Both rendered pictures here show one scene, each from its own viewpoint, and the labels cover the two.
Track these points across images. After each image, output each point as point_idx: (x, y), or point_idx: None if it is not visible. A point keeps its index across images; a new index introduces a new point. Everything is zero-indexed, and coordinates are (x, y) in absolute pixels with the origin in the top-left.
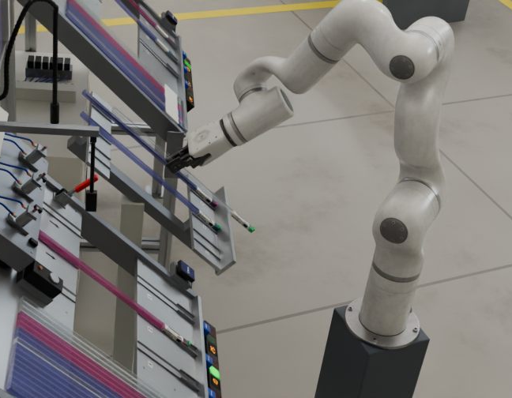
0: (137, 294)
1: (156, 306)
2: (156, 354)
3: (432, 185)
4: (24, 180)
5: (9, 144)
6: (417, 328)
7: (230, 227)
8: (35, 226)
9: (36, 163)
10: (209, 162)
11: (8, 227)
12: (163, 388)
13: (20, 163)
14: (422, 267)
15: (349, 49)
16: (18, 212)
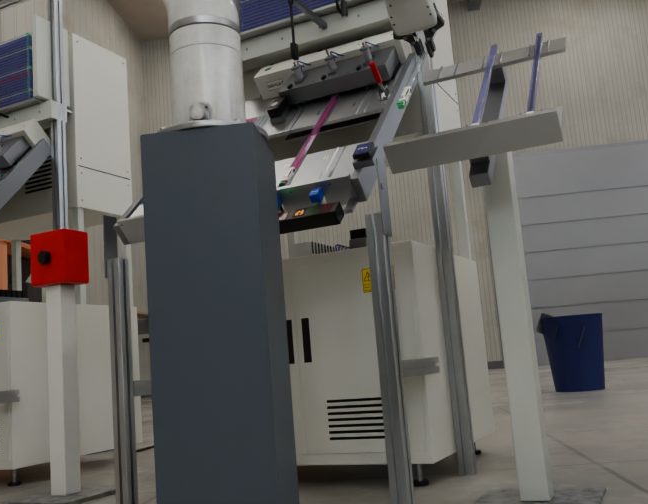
0: (321, 151)
1: (318, 162)
2: None
3: None
4: (347, 67)
5: (377, 53)
6: (162, 127)
7: (453, 130)
8: (307, 83)
9: (369, 60)
10: (391, 25)
11: (295, 79)
12: None
13: (363, 61)
14: (172, 20)
15: None
16: (313, 76)
